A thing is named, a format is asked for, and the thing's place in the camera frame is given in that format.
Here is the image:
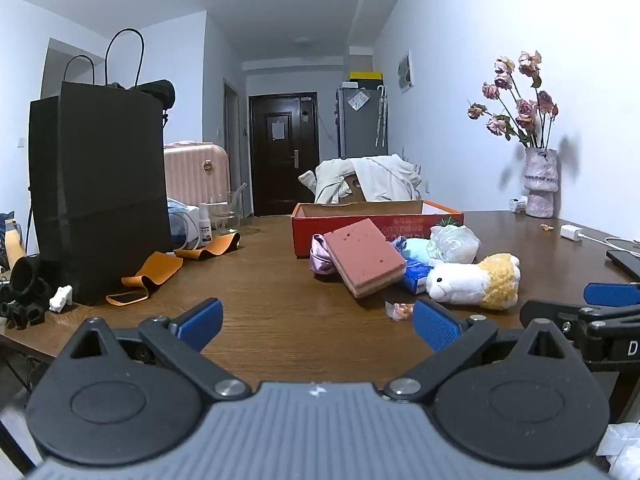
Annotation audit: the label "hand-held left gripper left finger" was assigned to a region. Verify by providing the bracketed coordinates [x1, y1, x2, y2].
[59, 298, 252, 402]

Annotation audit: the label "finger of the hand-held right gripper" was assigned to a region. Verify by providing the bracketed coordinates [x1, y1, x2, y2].
[582, 281, 640, 322]
[520, 299, 601, 343]

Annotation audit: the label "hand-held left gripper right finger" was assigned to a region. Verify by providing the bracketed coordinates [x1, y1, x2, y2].
[382, 299, 583, 403]

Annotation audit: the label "small clear candy packet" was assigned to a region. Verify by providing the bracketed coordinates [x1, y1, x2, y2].
[385, 301, 416, 321]

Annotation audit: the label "white and yellow alpaca plush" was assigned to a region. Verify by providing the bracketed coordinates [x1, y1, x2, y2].
[425, 253, 521, 311]

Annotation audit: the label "blue tissue packet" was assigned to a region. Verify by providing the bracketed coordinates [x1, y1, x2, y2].
[400, 257, 436, 295]

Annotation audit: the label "light blue plush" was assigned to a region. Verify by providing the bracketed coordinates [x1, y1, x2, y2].
[400, 237, 436, 261]

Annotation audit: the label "white plastic bag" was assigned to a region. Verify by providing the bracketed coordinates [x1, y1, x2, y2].
[429, 224, 481, 264]
[595, 422, 640, 480]

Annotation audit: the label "pink sponge block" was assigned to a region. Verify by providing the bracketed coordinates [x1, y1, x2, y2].
[324, 218, 408, 299]

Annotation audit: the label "purple satin pouch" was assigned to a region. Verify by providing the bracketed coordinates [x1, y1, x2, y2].
[309, 234, 341, 275]

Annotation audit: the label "red cardboard box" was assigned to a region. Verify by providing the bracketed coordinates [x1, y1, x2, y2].
[291, 200, 465, 259]

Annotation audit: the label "black phone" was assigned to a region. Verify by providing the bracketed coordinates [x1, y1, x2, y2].
[606, 249, 640, 281]

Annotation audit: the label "orange resistance band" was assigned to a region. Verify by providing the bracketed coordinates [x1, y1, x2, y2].
[106, 251, 185, 307]
[175, 231, 242, 261]

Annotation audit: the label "white spray bottle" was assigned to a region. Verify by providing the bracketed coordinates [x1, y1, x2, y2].
[198, 202, 213, 247]

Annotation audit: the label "clear bag with blue contents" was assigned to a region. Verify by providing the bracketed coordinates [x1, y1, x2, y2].
[167, 197, 201, 251]

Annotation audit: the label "pink textured vase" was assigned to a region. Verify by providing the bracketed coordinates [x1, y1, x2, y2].
[523, 147, 558, 218]

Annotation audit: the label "small white toy figure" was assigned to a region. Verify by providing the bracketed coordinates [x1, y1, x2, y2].
[48, 285, 73, 312]

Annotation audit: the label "pink ribbed suitcase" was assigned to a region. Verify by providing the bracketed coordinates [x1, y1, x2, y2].
[163, 141, 232, 211]

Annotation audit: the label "brown cardboard carton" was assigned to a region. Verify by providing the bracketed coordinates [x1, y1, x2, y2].
[340, 175, 367, 204]

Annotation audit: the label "beige jacket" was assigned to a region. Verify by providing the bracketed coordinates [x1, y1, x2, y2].
[298, 155, 423, 204]

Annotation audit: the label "black paper bag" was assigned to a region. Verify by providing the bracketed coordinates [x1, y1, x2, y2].
[28, 29, 173, 306]

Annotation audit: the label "dark wooden door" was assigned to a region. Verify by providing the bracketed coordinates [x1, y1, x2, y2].
[248, 92, 320, 217]

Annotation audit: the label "black plastic tube fitting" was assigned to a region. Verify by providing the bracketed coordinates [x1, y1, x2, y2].
[9, 255, 53, 307]

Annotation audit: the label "black tripod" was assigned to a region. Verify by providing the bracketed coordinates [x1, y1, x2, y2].
[26, 187, 37, 256]

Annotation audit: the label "dried pink roses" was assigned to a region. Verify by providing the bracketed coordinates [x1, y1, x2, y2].
[467, 50, 559, 150]

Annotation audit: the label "grey refrigerator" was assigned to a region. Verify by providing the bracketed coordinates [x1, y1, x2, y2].
[336, 85, 390, 159]

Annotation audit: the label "white folded umbrella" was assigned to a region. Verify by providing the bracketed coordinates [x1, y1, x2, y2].
[375, 85, 389, 148]

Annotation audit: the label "black cylindrical object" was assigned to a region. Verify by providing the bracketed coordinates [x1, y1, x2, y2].
[136, 79, 176, 109]

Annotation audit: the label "white charger cable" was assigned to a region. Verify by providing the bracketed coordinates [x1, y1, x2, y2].
[580, 232, 640, 252]

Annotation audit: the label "black plastic bracket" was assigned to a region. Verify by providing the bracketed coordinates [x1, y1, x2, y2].
[0, 300, 47, 331]

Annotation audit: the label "framed wall picture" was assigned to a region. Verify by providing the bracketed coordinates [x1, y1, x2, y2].
[398, 51, 415, 93]

